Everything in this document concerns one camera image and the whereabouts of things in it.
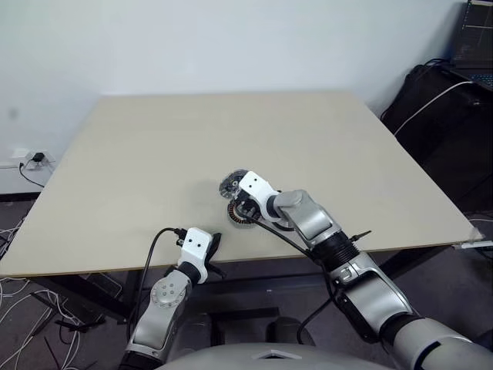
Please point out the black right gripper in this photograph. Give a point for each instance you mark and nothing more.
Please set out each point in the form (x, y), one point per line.
(249, 206)

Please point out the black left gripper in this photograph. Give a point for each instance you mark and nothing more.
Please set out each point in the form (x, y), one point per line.
(212, 257)

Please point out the round motor housing copper coils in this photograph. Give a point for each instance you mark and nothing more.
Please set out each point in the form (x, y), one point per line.
(233, 220)

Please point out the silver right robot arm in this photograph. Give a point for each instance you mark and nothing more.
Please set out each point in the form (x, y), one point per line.
(369, 293)

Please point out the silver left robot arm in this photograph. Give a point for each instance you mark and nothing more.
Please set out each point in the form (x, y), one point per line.
(165, 297)

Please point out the grey robot torso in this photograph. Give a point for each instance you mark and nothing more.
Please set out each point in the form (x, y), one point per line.
(231, 358)

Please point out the black box on floor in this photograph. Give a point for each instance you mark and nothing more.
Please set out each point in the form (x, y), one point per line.
(107, 285)

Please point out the black plug adapter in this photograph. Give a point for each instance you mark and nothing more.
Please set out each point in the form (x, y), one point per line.
(38, 157)

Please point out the large black bag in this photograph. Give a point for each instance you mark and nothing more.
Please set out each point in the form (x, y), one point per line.
(454, 135)

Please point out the white bar on floor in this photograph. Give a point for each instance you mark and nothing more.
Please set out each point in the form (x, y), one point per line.
(475, 244)

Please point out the black open laptop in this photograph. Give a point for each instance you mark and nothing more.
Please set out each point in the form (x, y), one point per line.
(475, 34)

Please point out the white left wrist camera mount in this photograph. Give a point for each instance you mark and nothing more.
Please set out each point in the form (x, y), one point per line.
(194, 244)

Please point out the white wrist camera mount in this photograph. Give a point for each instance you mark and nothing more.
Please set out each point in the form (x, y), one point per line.
(259, 185)
(194, 244)

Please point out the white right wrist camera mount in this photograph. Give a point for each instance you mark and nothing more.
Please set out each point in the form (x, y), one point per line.
(259, 185)

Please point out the white wall power strip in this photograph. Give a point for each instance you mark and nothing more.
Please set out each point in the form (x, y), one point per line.
(23, 152)

